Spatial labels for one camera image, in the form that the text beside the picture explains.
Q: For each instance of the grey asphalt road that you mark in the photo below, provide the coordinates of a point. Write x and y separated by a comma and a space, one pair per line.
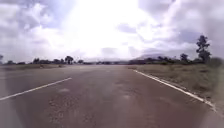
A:
100, 96

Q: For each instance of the distant hill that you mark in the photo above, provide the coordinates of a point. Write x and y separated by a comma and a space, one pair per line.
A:
151, 56

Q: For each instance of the round dark tree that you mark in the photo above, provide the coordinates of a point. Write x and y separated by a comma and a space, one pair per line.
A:
69, 59

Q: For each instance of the distant row of trees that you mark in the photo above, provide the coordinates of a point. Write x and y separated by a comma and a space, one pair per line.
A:
156, 60

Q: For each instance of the white painted edge line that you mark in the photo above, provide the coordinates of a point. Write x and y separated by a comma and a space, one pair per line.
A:
173, 87

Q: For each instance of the white painted centre line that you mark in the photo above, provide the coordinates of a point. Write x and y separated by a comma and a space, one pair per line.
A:
36, 88

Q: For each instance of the dry grass verge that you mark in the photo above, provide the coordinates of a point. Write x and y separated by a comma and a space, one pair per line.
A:
193, 76

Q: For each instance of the dry grass field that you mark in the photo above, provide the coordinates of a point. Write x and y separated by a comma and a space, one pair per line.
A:
26, 66

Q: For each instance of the tall dark tree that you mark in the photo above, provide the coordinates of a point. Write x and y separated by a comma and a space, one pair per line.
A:
203, 50

